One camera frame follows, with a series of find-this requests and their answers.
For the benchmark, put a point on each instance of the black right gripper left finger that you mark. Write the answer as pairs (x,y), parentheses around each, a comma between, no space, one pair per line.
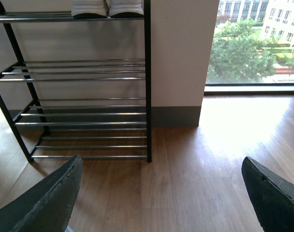
(48,205)

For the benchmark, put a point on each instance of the black metal shoe rack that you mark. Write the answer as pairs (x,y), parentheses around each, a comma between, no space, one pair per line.
(77,83)

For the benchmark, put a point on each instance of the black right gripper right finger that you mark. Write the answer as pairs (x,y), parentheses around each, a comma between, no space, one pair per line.
(271,195)

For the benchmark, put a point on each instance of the grey knit sneaker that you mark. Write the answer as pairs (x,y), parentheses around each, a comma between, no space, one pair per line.
(126,8)
(89,8)

